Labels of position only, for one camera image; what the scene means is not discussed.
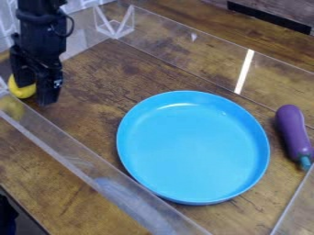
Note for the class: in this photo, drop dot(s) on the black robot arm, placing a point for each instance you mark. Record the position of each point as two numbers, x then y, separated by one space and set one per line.
38 7

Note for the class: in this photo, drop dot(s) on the clear acrylic enclosure wall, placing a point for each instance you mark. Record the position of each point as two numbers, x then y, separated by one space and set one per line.
58 166

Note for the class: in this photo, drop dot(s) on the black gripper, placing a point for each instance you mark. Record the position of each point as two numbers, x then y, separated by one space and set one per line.
41 41

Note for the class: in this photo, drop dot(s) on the purple toy eggplant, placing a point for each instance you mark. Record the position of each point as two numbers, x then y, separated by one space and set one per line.
291 126

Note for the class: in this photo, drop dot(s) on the clear acrylic corner bracket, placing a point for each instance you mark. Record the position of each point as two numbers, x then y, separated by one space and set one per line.
112 28

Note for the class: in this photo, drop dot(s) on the blue round tray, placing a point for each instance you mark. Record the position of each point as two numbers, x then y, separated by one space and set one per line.
192 147

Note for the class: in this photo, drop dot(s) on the yellow lemon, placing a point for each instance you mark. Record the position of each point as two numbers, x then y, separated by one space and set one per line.
20 92

